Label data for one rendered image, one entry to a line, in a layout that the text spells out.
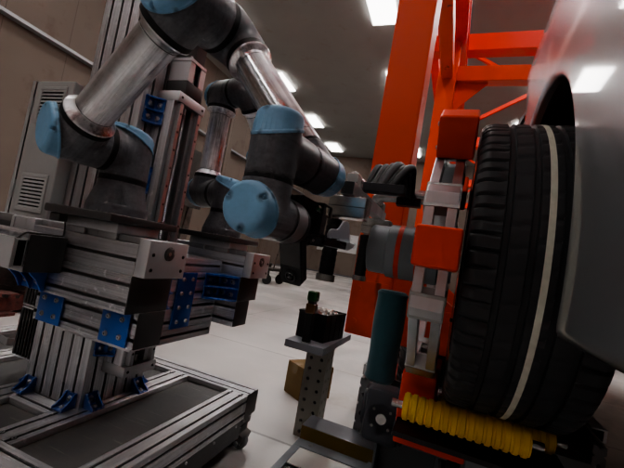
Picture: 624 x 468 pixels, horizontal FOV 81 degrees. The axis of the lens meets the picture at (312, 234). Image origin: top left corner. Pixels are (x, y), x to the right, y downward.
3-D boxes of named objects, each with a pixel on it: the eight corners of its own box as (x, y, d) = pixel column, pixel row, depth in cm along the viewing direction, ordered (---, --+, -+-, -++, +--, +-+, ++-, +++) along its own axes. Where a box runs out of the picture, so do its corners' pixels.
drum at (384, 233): (448, 289, 85) (458, 229, 86) (359, 272, 93) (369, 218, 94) (448, 287, 98) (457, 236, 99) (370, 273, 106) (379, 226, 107)
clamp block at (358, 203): (364, 219, 81) (368, 196, 82) (326, 214, 85) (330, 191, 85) (369, 222, 86) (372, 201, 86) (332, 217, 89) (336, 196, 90)
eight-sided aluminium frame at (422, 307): (430, 403, 65) (474, 109, 68) (393, 392, 68) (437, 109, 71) (439, 349, 116) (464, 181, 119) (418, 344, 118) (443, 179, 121)
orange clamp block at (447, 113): (473, 161, 76) (480, 116, 71) (434, 158, 79) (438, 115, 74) (474, 150, 81) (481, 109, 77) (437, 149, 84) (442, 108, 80)
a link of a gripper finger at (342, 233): (366, 225, 78) (334, 216, 72) (361, 253, 77) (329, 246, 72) (356, 225, 80) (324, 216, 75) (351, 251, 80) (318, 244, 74)
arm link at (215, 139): (203, 205, 142) (229, 71, 146) (179, 202, 151) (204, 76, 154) (226, 211, 152) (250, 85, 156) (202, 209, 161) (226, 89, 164)
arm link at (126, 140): (157, 185, 100) (166, 136, 100) (108, 171, 88) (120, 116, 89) (131, 183, 106) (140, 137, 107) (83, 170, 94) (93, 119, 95)
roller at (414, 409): (545, 470, 68) (550, 438, 69) (387, 419, 79) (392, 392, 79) (539, 456, 74) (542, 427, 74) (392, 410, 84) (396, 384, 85)
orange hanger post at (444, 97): (421, 307, 320) (461, 39, 335) (397, 303, 327) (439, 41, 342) (422, 305, 338) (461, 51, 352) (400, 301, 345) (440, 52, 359)
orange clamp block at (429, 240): (457, 273, 66) (458, 272, 58) (412, 266, 69) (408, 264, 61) (462, 235, 67) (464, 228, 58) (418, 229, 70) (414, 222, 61)
